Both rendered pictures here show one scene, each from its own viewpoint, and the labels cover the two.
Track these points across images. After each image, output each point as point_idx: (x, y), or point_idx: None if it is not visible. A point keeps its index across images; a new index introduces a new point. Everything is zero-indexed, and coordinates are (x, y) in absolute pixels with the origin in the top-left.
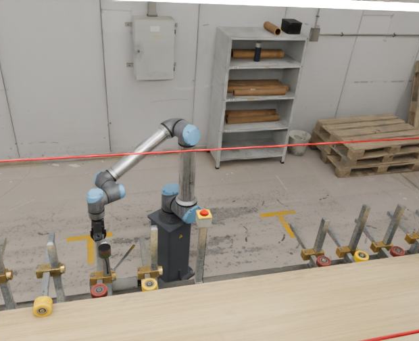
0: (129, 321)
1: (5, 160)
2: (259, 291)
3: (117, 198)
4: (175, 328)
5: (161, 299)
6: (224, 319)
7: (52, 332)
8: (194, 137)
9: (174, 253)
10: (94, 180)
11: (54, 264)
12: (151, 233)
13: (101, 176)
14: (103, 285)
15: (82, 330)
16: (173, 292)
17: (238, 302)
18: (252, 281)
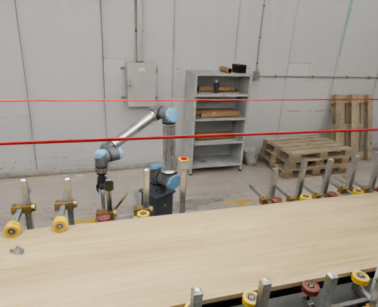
0: (128, 234)
1: (39, 100)
2: (228, 216)
3: (117, 157)
4: (164, 237)
5: (153, 222)
6: (203, 231)
7: (67, 240)
8: (174, 116)
9: None
10: (100, 148)
11: (69, 198)
12: (144, 173)
13: (105, 144)
14: (107, 214)
15: (91, 239)
16: (162, 218)
17: (213, 222)
18: (223, 211)
